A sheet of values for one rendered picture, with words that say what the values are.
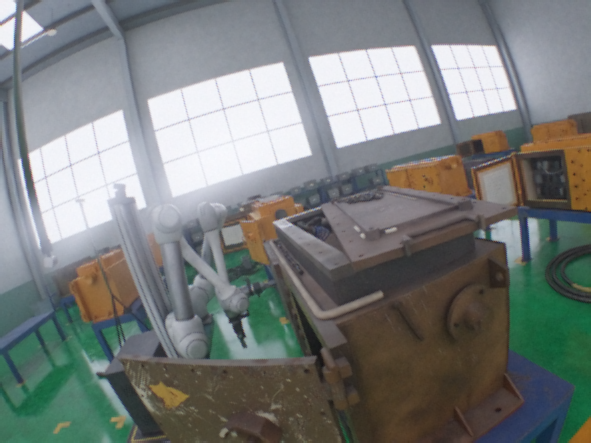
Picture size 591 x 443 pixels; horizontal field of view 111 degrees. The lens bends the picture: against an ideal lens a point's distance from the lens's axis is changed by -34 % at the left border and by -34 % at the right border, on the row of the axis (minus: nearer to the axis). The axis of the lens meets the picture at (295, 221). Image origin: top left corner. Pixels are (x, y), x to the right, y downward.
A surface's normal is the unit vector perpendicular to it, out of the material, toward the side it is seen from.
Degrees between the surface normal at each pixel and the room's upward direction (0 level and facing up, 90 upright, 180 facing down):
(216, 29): 90
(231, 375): 90
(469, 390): 90
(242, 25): 90
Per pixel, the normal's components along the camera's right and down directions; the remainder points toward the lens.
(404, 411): 0.18, 0.09
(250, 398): -0.29, 0.22
